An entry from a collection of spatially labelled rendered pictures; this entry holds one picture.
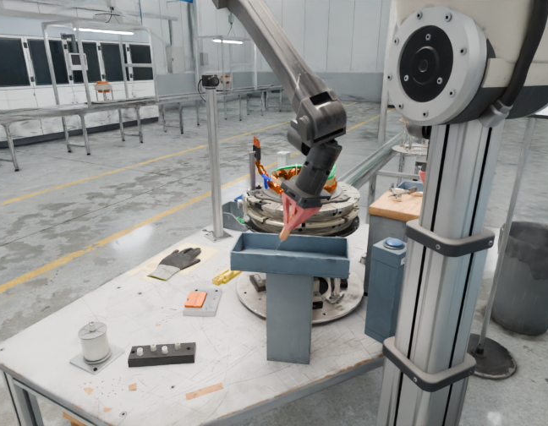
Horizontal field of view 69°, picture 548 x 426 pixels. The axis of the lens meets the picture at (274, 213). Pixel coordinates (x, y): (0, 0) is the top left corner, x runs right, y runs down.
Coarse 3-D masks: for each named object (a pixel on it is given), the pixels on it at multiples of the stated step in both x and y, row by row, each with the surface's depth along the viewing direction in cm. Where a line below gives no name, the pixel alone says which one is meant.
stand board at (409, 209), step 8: (376, 200) 113; (384, 200) 113; (392, 200) 113; (408, 200) 113; (416, 200) 113; (376, 208) 108; (384, 208) 107; (392, 208) 107; (400, 208) 107; (408, 208) 107; (416, 208) 107; (384, 216) 107; (392, 216) 106; (400, 216) 105; (408, 216) 104; (416, 216) 103
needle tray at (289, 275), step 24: (240, 240) 91; (264, 240) 92; (288, 240) 91; (312, 240) 90; (336, 240) 89; (240, 264) 83; (264, 264) 82; (288, 264) 81; (312, 264) 81; (336, 264) 80; (288, 288) 85; (312, 288) 87; (288, 312) 87; (288, 336) 89; (288, 360) 92
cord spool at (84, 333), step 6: (96, 324) 93; (102, 324) 93; (84, 330) 91; (96, 330) 91; (102, 330) 91; (84, 336) 89; (90, 336) 89; (96, 336) 89; (108, 354) 93; (84, 360) 91; (96, 360) 91; (102, 360) 91
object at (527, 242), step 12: (516, 228) 234; (528, 228) 233; (540, 228) 231; (516, 240) 209; (528, 240) 234; (540, 240) 231; (516, 252) 211; (528, 252) 205; (540, 252) 202; (528, 264) 208; (540, 264) 204; (540, 276) 207
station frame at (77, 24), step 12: (48, 24) 613; (60, 24) 608; (72, 24) 591; (84, 24) 639; (96, 24) 616; (108, 24) 635; (120, 36) 751; (48, 48) 634; (120, 48) 758; (48, 60) 639; (84, 60) 607; (84, 72) 610; (156, 84) 748; (156, 96) 753
